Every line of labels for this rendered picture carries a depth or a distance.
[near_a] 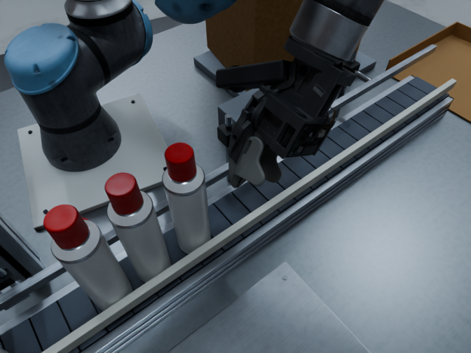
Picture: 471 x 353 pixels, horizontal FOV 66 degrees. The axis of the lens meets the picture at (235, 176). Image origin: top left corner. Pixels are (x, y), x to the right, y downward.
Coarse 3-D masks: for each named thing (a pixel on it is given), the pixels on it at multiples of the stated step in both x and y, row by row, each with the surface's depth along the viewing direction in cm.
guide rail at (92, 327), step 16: (432, 96) 73; (416, 112) 72; (384, 128) 67; (368, 144) 66; (336, 160) 62; (320, 176) 61; (288, 192) 58; (272, 208) 57; (240, 224) 54; (224, 240) 53; (192, 256) 51; (176, 272) 50; (144, 288) 48; (160, 288) 50; (128, 304) 47; (96, 320) 45; (112, 320) 47; (80, 336) 44; (48, 352) 43; (64, 352) 44
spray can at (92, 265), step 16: (64, 208) 36; (48, 224) 35; (64, 224) 35; (80, 224) 36; (96, 224) 40; (64, 240) 35; (80, 240) 37; (96, 240) 38; (64, 256) 37; (80, 256) 37; (96, 256) 39; (112, 256) 43; (80, 272) 39; (96, 272) 40; (112, 272) 43; (96, 288) 42; (112, 288) 44; (128, 288) 49; (96, 304) 47; (112, 304) 47
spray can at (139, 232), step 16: (112, 176) 38; (128, 176) 38; (112, 192) 37; (128, 192) 37; (144, 192) 42; (112, 208) 40; (128, 208) 38; (144, 208) 40; (112, 224) 40; (128, 224) 39; (144, 224) 40; (128, 240) 42; (144, 240) 43; (160, 240) 46; (128, 256) 47; (144, 256) 45; (160, 256) 47; (144, 272) 49; (160, 272) 50
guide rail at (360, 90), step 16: (432, 48) 75; (400, 64) 72; (384, 80) 70; (352, 96) 66; (208, 176) 54; (224, 176) 56; (160, 208) 50; (112, 240) 48; (48, 272) 44; (16, 288) 43; (32, 288) 44; (0, 304) 42
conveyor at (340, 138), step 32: (416, 96) 79; (352, 128) 72; (288, 160) 67; (320, 160) 67; (352, 160) 67; (256, 192) 62; (224, 224) 58; (256, 224) 58; (32, 320) 49; (64, 320) 49; (32, 352) 46
